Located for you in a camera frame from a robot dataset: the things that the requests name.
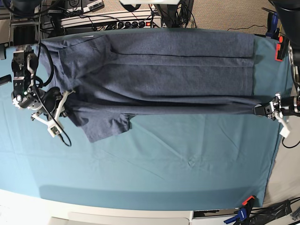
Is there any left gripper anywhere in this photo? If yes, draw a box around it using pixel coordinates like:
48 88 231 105
253 92 292 131

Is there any teal table cloth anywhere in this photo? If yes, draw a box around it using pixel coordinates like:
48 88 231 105
0 29 293 210

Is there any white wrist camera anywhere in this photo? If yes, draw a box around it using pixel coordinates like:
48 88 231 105
47 124 62 138
279 127 290 138

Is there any blue orange clamp bottom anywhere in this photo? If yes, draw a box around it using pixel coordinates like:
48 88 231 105
224 195 256 225

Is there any blue black clamp upper right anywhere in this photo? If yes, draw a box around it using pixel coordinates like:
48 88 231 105
265 12 279 39

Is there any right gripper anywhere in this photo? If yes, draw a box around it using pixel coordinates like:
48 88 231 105
30 87 75 121

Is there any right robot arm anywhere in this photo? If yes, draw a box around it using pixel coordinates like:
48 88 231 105
3 0 70 123

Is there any black plastic bag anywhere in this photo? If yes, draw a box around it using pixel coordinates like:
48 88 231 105
244 197 300 225

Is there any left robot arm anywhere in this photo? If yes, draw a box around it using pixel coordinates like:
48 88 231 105
254 0 300 137

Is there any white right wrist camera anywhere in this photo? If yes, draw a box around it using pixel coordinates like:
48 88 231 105
47 124 62 138

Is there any blue-grey heathered T-shirt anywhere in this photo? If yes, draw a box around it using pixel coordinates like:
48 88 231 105
40 30 263 142

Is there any black clamp left edge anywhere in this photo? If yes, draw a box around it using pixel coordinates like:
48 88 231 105
0 43 8 60

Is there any orange black clamp right edge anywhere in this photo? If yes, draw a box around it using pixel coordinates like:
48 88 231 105
275 36 289 62

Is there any white power strip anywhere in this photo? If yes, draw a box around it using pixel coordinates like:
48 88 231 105
60 15 161 30

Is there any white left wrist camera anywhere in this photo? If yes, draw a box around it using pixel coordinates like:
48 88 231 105
279 127 290 138

